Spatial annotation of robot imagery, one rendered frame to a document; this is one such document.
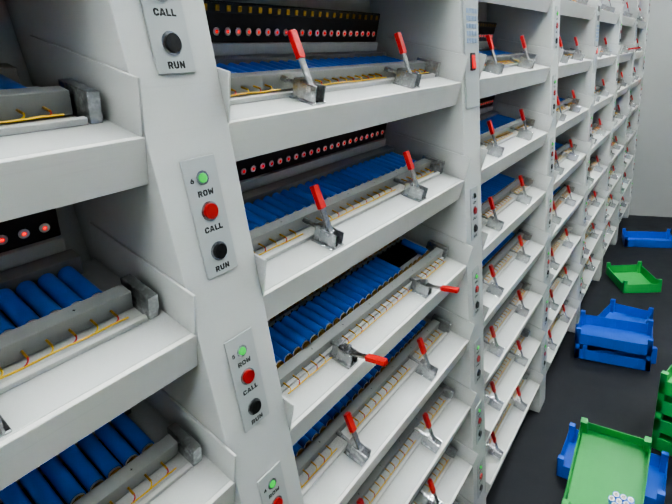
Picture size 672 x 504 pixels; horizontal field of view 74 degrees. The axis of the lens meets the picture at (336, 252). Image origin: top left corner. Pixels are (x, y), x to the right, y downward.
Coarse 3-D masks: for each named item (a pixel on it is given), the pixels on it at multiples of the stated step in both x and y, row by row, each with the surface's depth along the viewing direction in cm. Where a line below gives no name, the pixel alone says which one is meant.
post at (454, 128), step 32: (384, 0) 94; (416, 0) 90; (448, 0) 86; (384, 32) 96; (416, 32) 92; (448, 32) 88; (416, 128) 99; (448, 128) 95; (480, 160) 103; (480, 192) 105; (448, 224) 103; (480, 224) 107; (480, 256) 110; (480, 288) 112; (480, 320) 115; (480, 384) 121; (480, 448) 127
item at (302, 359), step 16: (432, 256) 100; (416, 272) 94; (432, 272) 97; (384, 288) 87; (400, 288) 90; (368, 304) 82; (352, 320) 77; (320, 336) 73; (336, 336) 74; (304, 352) 69; (320, 352) 71; (288, 368) 66; (304, 368) 68
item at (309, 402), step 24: (432, 240) 106; (456, 240) 103; (408, 264) 100; (456, 264) 103; (288, 312) 80; (408, 312) 85; (360, 336) 78; (384, 336) 78; (360, 360) 73; (312, 384) 67; (336, 384) 68; (288, 408) 58; (312, 408) 63
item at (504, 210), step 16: (496, 176) 154; (512, 176) 159; (528, 176) 156; (544, 176) 153; (496, 192) 141; (512, 192) 143; (528, 192) 151; (544, 192) 153; (496, 208) 135; (512, 208) 137; (528, 208) 139; (496, 224) 121; (512, 224) 128; (496, 240) 119
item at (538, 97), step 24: (552, 0) 135; (504, 24) 144; (528, 24) 140; (552, 24) 137; (552, 48) 140; (552, 72) 143; (504, 96) 152; (528, 96) 147; (528, 168) 155; (552, 192) 161; (528, 216) 161
